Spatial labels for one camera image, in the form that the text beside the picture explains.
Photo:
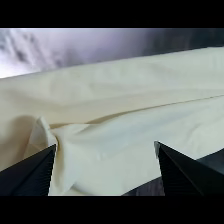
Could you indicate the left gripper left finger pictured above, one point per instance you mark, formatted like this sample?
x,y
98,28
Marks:
x,y
30,176

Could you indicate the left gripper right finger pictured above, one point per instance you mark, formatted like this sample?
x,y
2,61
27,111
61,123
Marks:
x,y
186,175

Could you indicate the cream shirt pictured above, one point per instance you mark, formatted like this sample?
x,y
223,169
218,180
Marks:
x,y
126,110

